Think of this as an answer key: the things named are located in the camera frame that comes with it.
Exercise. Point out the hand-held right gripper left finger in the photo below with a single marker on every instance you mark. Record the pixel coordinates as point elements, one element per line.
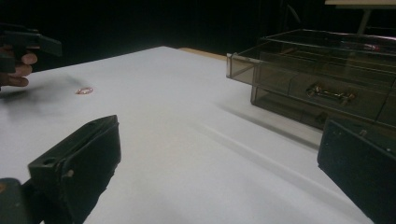
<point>84,165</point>

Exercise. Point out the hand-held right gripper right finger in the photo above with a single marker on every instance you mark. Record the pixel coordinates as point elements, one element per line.
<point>358,168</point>

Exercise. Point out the smoky clear drawer organizer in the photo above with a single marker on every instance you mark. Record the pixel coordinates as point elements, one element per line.
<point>330,77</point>

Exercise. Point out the white metal stand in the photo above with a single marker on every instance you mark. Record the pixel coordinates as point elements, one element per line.
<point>362,14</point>

